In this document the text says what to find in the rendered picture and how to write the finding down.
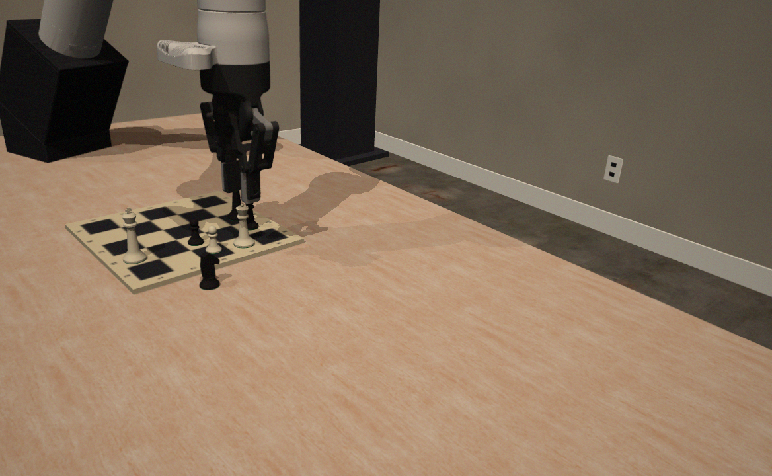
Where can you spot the white pawn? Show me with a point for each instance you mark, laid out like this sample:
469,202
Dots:
213,247

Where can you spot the white chess king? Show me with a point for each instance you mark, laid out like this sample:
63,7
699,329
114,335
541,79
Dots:
133,255

